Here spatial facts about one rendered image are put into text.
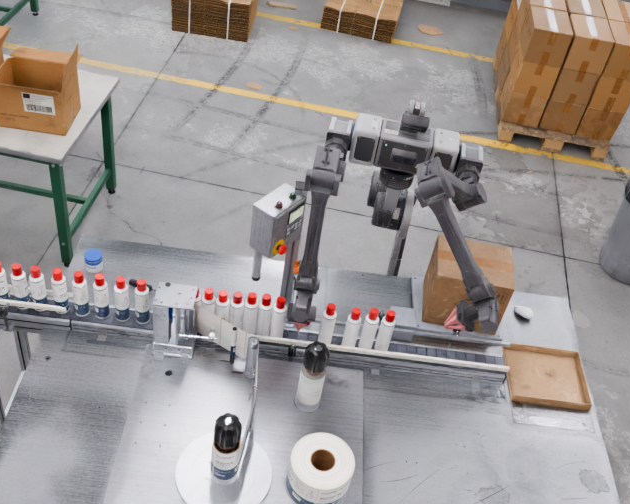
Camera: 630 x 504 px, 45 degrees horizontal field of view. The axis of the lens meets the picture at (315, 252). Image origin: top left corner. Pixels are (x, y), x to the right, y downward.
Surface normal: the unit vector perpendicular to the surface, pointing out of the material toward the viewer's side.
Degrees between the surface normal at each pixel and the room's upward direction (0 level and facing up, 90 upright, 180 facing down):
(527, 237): 0
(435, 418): 0
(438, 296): 90
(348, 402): 0
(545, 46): 90
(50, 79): 89
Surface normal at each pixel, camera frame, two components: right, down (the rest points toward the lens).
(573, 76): -0.14, 0.65
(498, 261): 0.13, -0.72
